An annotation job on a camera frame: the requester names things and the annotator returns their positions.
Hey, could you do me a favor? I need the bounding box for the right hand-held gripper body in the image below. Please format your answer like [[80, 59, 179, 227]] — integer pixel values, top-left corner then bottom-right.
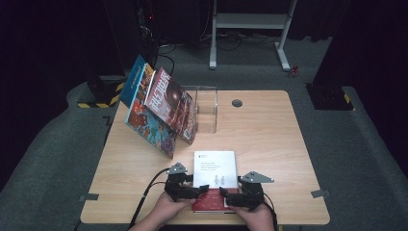
[[225, 170, 275, 213]]

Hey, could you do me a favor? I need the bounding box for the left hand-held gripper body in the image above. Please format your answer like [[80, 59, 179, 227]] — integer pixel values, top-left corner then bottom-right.
[[164, 162, 201, 203]]

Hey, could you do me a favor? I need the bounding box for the white book with red band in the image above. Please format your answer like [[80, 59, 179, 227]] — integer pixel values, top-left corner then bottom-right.
[[191, 150, 240, 215]]

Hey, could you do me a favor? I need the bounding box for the light blue cartoon picture book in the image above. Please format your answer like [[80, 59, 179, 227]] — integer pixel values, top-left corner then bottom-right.
[[124, 63, 178, 160]]

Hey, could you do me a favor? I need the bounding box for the clear acrylic book rack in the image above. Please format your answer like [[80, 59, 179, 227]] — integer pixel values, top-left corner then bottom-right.
[[182, 86, 219, 134]]

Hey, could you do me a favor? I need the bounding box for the thin glossy magazine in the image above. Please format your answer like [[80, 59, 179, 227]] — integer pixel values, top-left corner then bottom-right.
[[143, 66, 199, 145]]

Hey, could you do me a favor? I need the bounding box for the dark blue picture book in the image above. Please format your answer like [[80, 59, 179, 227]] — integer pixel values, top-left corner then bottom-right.
[[118, 55, 148, 109]]

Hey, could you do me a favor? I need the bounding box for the person's left hand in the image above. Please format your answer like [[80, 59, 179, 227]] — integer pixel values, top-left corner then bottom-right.
[[150, 192, 197, 225]]

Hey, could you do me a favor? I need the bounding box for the person's right hand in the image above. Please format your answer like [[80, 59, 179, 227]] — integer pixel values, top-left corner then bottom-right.
[[229, 201, 276, 231]]

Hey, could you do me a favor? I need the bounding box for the grey tape piece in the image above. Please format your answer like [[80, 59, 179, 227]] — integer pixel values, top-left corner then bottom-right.
[[79, 192, 100, 202], [310, 189, 331, 199]]

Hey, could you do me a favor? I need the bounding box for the black yellow striped base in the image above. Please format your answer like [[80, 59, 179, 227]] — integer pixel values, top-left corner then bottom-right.
[[305, 82, 355, 112], [76, 75, 125, 109]]

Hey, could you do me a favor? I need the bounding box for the dark equipment tower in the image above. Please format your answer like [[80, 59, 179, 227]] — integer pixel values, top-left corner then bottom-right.
[[136, 0, 162, 70]]

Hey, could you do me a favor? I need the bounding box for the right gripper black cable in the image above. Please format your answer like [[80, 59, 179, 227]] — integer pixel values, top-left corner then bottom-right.
[[263, 192, 279, 231]]

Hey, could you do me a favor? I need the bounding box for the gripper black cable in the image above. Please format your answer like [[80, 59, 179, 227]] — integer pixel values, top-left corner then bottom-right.
[[263, 192, 279, 231], [128, 167, 172, 230]]

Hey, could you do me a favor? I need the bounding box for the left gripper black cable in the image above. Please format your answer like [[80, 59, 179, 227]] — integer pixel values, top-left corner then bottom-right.
[[128, 167, 172, 230]]

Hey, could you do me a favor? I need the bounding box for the black floor cable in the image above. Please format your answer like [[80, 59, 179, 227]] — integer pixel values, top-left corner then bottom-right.
[[153, 44, 176, 78]]

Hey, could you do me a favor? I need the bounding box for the floor cable bundle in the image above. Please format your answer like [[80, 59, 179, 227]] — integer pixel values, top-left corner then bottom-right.
[[200, 30, 280, 52]]

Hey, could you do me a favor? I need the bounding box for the white metal frame desk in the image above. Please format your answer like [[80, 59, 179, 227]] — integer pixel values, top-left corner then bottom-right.
[[209, 0, 299, 72]]

